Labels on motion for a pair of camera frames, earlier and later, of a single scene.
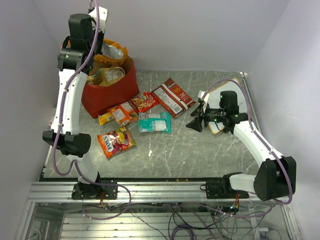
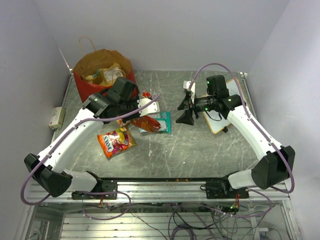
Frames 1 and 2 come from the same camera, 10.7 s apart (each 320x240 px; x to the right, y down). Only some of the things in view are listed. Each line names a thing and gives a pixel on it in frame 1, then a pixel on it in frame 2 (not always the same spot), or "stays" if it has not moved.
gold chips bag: x=106 y=76 stays
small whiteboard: x=214 y=97 stays
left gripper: x=101 y=35 to x=134 y=100
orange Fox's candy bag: x=116 y=141 stays
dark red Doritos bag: x=175 y=98 to x=147 y=123
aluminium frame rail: x=129 y=192 stays
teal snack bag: x=155 y=122 stays
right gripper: x=196 y=123 to x=187 y=116
